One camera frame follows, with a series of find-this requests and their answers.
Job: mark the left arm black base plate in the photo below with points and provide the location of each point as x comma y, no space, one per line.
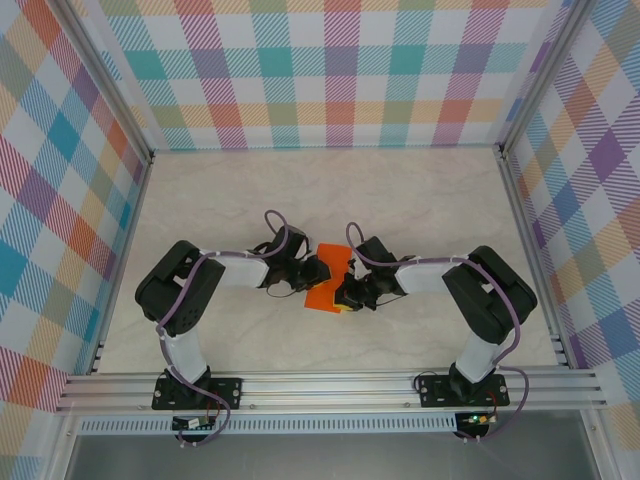
230,387

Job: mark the circuit board with green light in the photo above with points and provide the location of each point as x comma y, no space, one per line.
477,419

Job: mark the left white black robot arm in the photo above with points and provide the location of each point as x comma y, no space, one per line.
240,270

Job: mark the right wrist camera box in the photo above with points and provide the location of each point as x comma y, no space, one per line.
375,252

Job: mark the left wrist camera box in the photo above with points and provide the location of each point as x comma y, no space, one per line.
292,241

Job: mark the black circuit board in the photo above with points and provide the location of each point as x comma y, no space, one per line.
192,423

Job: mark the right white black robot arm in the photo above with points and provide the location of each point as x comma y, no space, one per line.
425,277

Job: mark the grey metal sheet panel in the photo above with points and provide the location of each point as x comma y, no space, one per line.
325,460

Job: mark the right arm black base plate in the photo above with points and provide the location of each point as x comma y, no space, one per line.
435,392

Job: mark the aluminium mounting rail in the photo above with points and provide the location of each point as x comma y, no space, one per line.
325,390

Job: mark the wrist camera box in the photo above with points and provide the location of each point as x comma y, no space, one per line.
292,241
375,252

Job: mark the aluminium frame post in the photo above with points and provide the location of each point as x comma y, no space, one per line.
544,75
107,75

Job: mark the orange paper sheet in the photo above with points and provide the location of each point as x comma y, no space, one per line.
320,300

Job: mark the aluminium table side rail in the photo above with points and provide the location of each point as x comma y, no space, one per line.
121,260
517,200

